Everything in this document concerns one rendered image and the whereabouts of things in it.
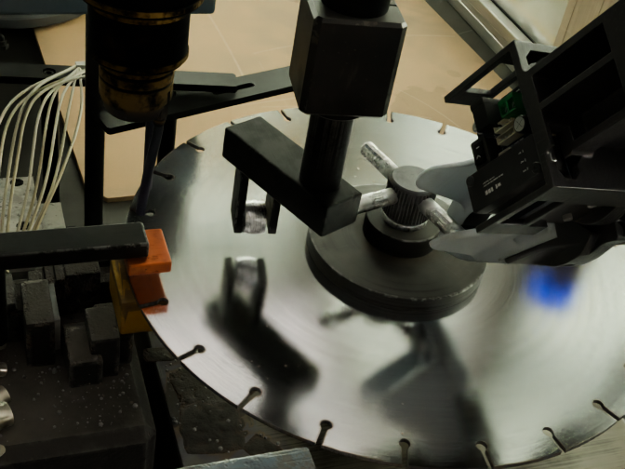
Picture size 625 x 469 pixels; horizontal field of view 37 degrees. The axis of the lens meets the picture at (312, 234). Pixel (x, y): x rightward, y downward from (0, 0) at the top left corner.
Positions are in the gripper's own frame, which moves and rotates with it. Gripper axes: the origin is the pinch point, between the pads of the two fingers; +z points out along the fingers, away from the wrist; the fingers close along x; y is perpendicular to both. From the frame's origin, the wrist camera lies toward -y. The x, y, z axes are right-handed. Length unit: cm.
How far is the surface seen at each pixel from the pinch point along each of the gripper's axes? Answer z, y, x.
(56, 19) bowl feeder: 55, 5, -49
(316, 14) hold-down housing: -9.7, 14.3, -6.3
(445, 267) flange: 2.3, 0.1, 1.1
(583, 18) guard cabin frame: 24, -47, -38
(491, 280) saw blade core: 2.4, -3.2, 2.0
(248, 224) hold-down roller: 5.5, 11.0, -2.5
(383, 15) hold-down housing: -10.5, 11.2, -6.2
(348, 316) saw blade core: 3.7, 6.7, 3.6
